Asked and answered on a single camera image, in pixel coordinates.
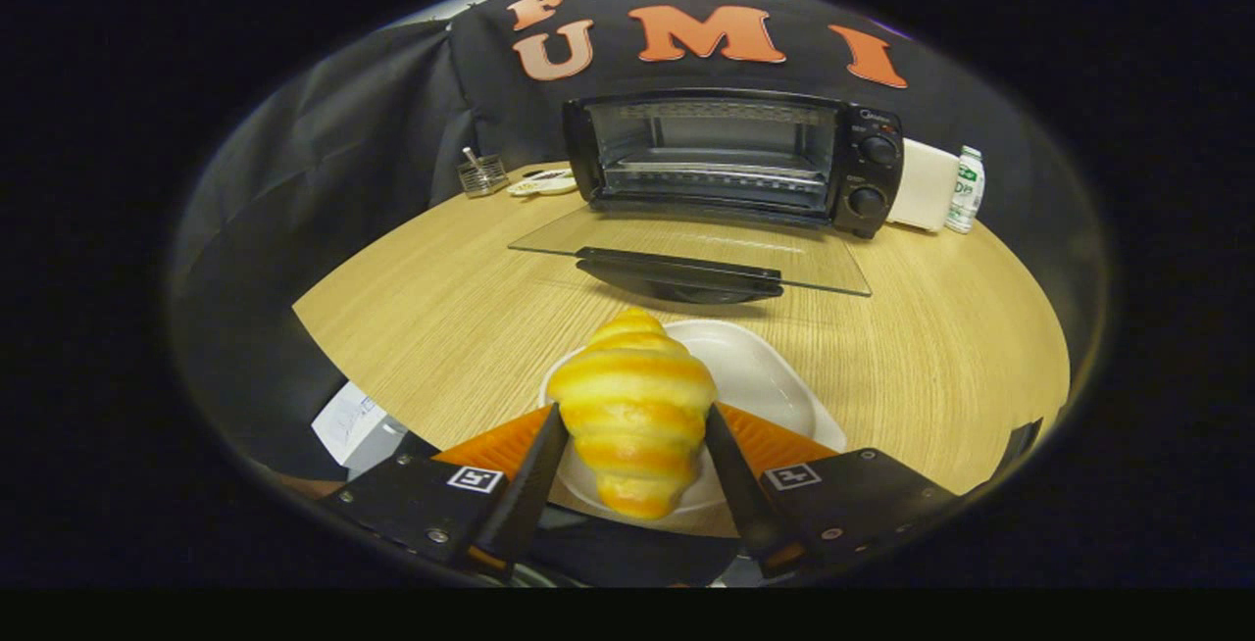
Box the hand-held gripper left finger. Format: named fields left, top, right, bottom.
left=319, top=403, right=572, bottom=573

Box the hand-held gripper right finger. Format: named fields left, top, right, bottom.
left=704, top=403, right=957, bottom=578

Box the golden croissant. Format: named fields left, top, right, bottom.
left=546, top=308, right=719, bottom=521

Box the black toaster oven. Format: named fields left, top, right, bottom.
left=508, top=87, right=905, bottom=307

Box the white ceramic plate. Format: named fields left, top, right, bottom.
left=537, top=320, right=849, bottom=515

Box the white cardboard box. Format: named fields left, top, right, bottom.
left=312, top=381, right=408, bottom=470

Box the small white dish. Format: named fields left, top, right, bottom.
left=506, top=169, right=579, bottom=198

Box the white rectangular container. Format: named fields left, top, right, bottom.
left=887, top=138, right=960, bottom=233

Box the white bottle with green label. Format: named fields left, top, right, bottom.
left=945, top=145, right=986, bottom=235

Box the dark grey side curtain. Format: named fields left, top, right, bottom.
left=172, top=19, right=472, bottom=485
left=922, top=28, right=1114, bottom=328

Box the black backdrop cloth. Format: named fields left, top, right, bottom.
left=446, top=0, right=981, bottom=181

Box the metal wire basket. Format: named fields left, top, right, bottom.
left=457, top=147, right=511, bottom=198

